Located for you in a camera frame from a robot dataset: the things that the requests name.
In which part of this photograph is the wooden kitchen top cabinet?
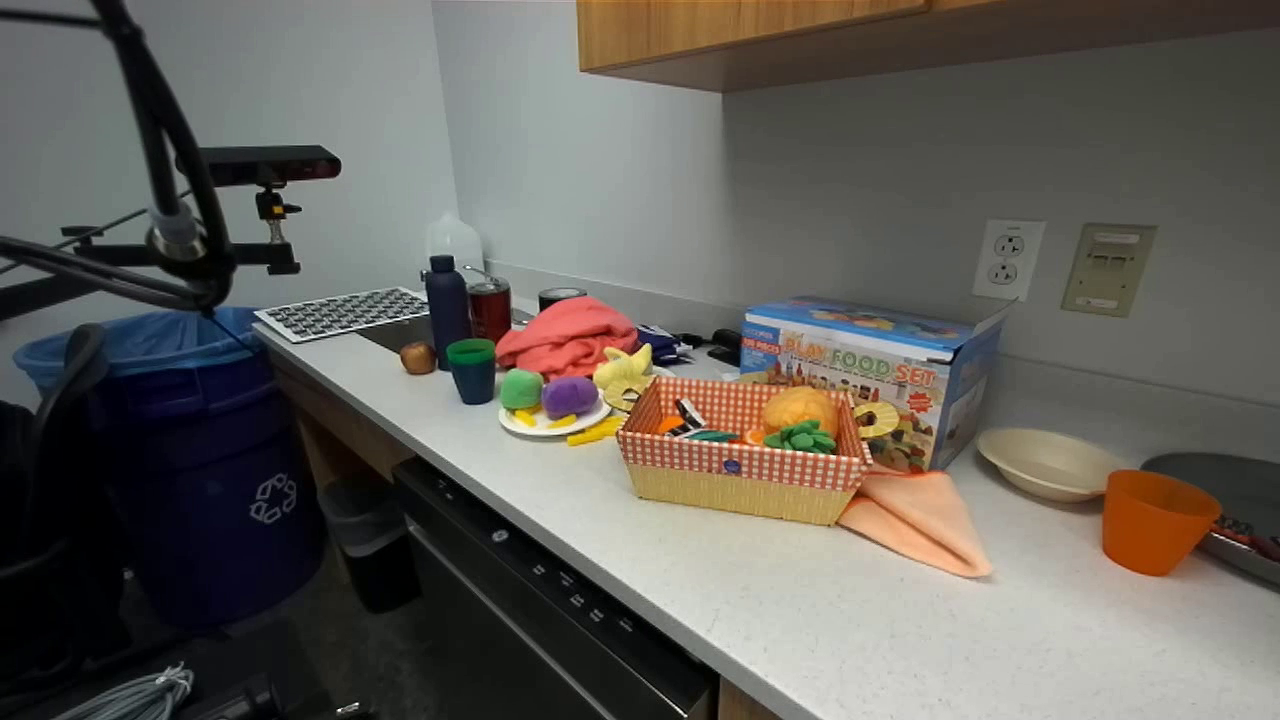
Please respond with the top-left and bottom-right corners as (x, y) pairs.
(571, 0), (1280, 98)

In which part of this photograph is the yellow plush toy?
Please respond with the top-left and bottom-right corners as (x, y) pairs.
(589, 339), (660, 415)

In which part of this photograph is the small blue object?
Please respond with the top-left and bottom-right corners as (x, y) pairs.
(637, 319), (683, 367)

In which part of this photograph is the pink folded cloth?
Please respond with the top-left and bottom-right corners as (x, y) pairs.
(490, 292), (642, 384)

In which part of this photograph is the yellow toy banana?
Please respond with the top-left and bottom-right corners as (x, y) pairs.
(563, 406), (633, 452)

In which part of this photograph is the purple fuzzy ball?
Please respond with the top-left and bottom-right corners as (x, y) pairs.
(541, 373), (602, 423)

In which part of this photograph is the small black object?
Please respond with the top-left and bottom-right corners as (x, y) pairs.
(701, 324), (747, 367)

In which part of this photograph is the green fuzzy ball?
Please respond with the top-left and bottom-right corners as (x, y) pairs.
(494, 363), (549, 415)

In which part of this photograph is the white plate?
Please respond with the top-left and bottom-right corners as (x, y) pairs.
(494, 397), (616, 445)

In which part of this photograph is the red checkered basket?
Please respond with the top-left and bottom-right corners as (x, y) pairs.
(611, 373), (876, 529)

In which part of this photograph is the dark red jar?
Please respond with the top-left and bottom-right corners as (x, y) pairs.
(464, 274), (515, 345)

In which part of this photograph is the yellow toy burger bun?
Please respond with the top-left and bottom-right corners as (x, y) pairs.
(756, 384), (843, 440)

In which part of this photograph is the green cup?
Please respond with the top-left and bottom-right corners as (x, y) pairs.
(440, 331), (501, 408)

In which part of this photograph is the green toy lettuce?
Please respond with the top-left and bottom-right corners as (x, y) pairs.
(761, 415), (841, 456)

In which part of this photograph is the dark blue bottle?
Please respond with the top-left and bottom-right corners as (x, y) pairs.
(421, 254), (477, 357)

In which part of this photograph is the blue toy food box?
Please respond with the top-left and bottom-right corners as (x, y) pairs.
(735, 292), (1012, 475)

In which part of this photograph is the clear plastic bottle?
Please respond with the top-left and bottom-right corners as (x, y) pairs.
(425, 207), (490, 284)

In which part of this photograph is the small brown toy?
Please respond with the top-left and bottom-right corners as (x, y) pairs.
(394, 336), (445, 382)

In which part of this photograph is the yellow and brown toy slice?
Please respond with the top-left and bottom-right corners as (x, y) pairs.
(853, 397), (906, 450)

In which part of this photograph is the dishwasher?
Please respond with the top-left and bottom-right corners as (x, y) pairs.
(391, 456), (724, 720)

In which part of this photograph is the white keyboard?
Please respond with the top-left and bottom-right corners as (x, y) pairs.
(248, 281), (432, 348)

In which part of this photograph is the orange cloth napkin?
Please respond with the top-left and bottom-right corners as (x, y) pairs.
(836, 464), (997, 583)

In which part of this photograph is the small black trash bin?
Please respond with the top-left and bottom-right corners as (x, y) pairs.
(317, 475), (425, 615)

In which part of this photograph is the beige bowl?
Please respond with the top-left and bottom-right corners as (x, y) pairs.
(971, 421), (1135, 509)

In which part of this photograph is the blue recycling bin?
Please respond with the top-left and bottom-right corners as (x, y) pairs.
(11, 309), (330, 633)

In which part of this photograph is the orange cup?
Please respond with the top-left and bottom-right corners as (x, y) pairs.
(1096, 464), (1226, 579)

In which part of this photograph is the dark grey pan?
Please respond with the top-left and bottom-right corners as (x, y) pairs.
(1135, 450), (1280, 594)

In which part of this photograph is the black bag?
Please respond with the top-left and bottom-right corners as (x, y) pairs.
(0, 319), (132, 695)

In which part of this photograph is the thin black rod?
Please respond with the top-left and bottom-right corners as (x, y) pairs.
(0, 8), (106, 32)

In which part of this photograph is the white wall power outlet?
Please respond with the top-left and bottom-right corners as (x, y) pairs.
(971, 217), (1050, 306)

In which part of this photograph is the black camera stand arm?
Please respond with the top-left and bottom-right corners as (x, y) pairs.
(0, 183), (303, 324)

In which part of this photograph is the black stereo camera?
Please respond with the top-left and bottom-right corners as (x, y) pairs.
(196, 139), (343, 190)

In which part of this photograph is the beige wall plate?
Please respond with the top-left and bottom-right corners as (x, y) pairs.
(1054, 217), (1158, 319)

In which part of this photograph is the pale blue coiled cable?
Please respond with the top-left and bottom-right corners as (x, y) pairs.
(50, 660), (198, 720)

